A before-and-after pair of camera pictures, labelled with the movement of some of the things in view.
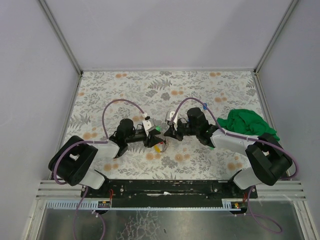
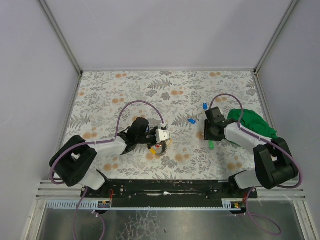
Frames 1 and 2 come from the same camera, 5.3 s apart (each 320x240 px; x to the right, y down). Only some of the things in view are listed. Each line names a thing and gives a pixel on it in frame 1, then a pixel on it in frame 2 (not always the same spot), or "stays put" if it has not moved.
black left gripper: (150, 137) stays put
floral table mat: (103, 99) stays put
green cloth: (247, 122) stays put
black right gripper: (176, 129) to (206, 132)
